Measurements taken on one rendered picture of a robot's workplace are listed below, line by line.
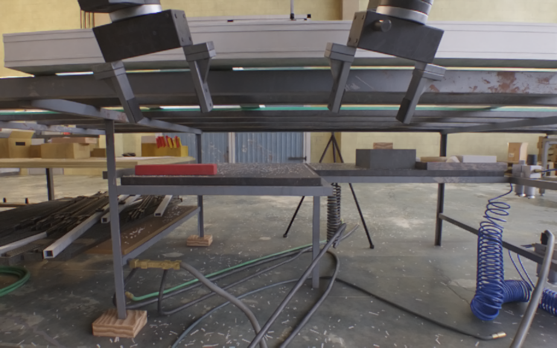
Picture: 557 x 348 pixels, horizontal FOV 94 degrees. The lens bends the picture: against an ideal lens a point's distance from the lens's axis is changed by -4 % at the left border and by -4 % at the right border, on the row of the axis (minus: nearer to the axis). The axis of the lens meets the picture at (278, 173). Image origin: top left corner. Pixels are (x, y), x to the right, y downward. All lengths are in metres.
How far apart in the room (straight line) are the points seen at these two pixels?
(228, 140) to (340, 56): 6.81
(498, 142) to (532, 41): 8.25
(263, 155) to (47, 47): 6.51
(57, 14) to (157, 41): 9.63
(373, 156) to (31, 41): 1.30
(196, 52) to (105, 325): 1.07
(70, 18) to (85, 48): 9.09
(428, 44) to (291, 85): 0.26
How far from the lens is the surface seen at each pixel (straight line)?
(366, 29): 0.46
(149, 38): 0.47
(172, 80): 0.65
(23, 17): 10.70
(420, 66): 0.53
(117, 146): 8.18
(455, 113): 1.38
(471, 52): 0.68
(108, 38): 0.51
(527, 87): 0.78
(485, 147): 8.77
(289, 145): 7.06
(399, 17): 0.47
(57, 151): 1.99
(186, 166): 1.09
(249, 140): 7.13
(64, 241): 1.28
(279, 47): 0.58
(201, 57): 0.46
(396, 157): 1.49
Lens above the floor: 0.69
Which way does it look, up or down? 5 degrees down
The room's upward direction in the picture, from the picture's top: straight up
